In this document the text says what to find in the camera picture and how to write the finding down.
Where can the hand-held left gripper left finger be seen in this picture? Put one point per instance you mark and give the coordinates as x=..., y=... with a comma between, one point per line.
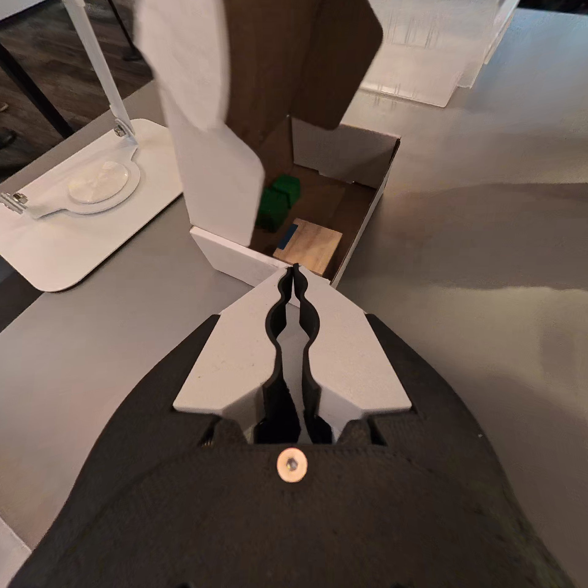
x=220, y=367

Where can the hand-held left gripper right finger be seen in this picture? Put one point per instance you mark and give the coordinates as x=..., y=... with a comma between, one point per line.
x=358, y=367

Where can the wooden cube with blue tape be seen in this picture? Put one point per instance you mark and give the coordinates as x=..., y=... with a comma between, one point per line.
x=312, y=248

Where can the white cardboard box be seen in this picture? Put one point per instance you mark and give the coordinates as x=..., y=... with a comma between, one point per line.
x=206, y=160

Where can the clear plastic container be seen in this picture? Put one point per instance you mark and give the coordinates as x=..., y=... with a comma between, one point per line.
x=413, y=46
x=11, y=551

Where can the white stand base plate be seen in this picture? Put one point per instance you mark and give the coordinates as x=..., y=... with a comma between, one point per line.
x=69, y=248

